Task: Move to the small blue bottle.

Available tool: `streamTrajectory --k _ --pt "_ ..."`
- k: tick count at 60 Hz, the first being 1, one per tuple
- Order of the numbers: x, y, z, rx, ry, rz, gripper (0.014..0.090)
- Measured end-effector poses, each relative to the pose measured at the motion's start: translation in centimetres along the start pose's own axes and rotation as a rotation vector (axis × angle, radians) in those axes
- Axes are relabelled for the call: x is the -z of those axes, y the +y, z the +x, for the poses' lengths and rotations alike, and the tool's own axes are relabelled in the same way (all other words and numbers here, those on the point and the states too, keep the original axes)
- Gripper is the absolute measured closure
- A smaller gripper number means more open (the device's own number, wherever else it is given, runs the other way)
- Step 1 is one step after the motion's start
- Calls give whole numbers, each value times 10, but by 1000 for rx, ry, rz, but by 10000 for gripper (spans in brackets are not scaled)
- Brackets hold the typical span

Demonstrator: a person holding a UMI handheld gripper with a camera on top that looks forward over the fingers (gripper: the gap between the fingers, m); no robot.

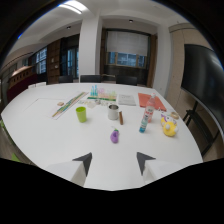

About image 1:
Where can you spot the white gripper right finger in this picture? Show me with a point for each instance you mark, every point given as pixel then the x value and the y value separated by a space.
pixel 156 168

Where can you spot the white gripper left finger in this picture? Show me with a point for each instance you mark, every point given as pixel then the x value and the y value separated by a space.
pixel 71 168

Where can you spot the small blue bottle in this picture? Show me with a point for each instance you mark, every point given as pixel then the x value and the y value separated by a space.
pixel 143 125

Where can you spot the clear bottle red label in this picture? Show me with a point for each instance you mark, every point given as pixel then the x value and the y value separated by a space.
pixel 150 108

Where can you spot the yellow plush toy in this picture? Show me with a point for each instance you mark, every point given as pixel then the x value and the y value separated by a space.
pixel 169 127

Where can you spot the purple eggplant toy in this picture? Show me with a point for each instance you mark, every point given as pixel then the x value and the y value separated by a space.
pixel 114 136

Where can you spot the green plastic cup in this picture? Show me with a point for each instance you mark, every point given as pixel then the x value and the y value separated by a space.
pixel 81 114

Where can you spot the roll of tape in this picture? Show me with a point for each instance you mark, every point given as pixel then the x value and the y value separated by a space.
pixel 174 115

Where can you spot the black display stand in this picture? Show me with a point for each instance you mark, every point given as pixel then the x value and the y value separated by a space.
pixel 197 123

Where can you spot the brown wooden stick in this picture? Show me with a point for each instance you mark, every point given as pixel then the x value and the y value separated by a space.
pixel 121 118

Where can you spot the long wooden ruler board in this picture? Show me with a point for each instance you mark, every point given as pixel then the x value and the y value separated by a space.
pixel 69 104

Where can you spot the small brown block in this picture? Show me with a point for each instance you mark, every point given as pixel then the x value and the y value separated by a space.
pixel 60 104

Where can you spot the clear plastic packet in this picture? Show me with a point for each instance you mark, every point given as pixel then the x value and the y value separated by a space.
pixel 87 103

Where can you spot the orange paper sheet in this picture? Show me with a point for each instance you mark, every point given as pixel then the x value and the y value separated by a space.
pixel 150 101

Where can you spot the metal mug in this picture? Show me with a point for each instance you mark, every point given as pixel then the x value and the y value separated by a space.
pixel 113 112

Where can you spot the white printed paper sheet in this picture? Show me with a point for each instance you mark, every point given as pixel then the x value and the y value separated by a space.
pixel 126 99

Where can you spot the black office chair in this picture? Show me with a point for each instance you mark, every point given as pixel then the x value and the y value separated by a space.
pixel 126 80
pixel 90 78
pixel 65 79

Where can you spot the large black display screen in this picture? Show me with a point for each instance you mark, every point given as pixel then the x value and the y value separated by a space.
pixel 204 81

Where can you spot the wooden reception counter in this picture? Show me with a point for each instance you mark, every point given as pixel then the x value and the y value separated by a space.
pixel 20 81

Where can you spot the white roller blind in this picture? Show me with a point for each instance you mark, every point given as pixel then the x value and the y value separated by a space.
pixel 127 43

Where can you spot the ceiling light panel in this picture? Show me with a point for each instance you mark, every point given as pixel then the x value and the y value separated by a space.
pixel 74 6

